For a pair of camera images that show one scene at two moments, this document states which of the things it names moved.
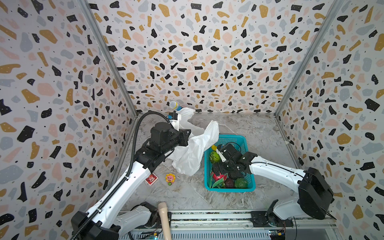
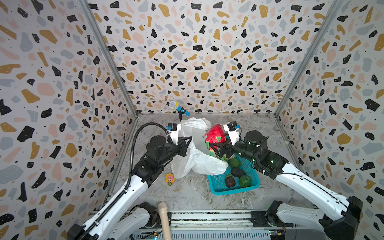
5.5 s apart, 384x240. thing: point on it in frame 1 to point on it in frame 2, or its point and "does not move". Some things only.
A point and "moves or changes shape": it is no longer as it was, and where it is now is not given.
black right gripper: [229, 154] to [226, 148]
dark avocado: [229, 183] does not move
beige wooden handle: [163, 210] does not move
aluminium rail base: [239, 225] does not move
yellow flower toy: [170, 178] does not move
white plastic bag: [189, 159] moves or changes shape
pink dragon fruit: [215, 180] to [216, 134]
